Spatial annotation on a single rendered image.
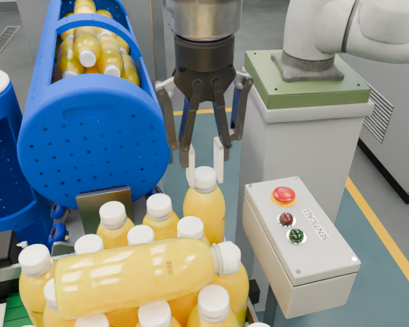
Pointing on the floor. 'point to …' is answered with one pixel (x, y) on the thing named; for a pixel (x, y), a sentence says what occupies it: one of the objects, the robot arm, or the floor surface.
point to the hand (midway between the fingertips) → (204, 163)
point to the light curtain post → (156, 7)
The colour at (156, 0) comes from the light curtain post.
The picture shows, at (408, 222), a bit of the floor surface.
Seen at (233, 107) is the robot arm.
